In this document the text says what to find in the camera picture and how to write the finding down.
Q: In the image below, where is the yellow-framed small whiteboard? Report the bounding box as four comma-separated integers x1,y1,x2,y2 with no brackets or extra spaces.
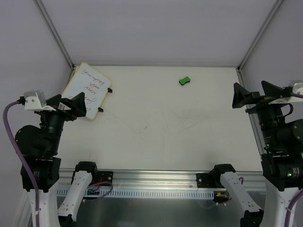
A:
62,62,112,120

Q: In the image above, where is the green whiteboard eraser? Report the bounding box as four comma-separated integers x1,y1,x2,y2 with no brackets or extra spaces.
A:
178,76,191,86

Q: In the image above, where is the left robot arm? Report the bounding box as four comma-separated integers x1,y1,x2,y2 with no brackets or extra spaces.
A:
15,91,98,227

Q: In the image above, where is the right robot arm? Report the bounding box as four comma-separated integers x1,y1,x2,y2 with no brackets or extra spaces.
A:
210,81,303,227

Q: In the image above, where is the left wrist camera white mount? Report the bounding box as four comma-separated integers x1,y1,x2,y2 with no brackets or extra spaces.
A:
19,90,56,112

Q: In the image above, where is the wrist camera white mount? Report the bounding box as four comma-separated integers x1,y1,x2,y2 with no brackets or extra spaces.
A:
19,90,56,112
270,80,303,105

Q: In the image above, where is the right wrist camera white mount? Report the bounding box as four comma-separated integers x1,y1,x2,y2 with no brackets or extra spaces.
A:
270,80,303,105

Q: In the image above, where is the wire whiteboard stand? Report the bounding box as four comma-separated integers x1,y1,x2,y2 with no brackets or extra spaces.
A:
98,87,113,113

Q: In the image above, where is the white slotted cable duct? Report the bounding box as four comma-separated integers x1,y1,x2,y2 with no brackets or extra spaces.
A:
57,187,214,200

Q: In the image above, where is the right aluminium frame post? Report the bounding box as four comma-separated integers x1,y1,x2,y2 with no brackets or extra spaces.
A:
237,0,284,72

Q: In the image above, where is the aluminium frame post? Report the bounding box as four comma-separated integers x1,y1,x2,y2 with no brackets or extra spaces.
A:
237,0,284,72
33,0,75,70

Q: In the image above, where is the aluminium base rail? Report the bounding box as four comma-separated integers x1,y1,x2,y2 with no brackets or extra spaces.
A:
59,168,266,192

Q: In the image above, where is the left aluminium frame post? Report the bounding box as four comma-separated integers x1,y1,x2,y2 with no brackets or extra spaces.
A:
33,0,75,70

